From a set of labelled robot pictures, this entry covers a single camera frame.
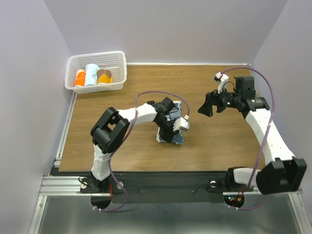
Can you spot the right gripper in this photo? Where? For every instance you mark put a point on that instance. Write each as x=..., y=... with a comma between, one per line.
x=212, y=98

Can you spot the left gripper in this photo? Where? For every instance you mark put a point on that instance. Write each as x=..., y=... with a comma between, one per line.
x=167, y=136

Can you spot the blue white patterned towel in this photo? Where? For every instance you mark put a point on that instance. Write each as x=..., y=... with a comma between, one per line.
x=174, y=114

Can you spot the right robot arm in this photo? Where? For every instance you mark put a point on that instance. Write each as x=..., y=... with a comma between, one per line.
x=283, y=172

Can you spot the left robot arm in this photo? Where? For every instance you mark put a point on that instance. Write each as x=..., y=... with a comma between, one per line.
x=110, y=131

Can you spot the yellow brown rolled towel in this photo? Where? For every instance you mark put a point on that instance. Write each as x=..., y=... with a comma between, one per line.
x=104, y=76

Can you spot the white plastic basket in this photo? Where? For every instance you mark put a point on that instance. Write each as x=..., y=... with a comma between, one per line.
x=114, y=61

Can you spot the light blue rolled towel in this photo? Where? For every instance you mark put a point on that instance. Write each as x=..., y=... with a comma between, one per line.
x=91, y=74

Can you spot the orange rolled towel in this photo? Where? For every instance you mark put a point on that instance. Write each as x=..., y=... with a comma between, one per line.
x=80, y=78

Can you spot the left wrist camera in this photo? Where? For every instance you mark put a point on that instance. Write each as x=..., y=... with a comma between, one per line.
x=182, y=124

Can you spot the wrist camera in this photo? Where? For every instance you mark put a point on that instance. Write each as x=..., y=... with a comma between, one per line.
x=182, y=124
x=222, y=80

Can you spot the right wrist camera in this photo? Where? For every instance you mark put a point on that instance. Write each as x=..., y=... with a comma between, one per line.
x=222, y=80

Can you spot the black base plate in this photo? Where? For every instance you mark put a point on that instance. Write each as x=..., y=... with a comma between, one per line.
x=164, y=187

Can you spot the aluminium frame rail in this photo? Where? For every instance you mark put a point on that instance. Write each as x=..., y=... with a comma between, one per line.
x=64, y=207

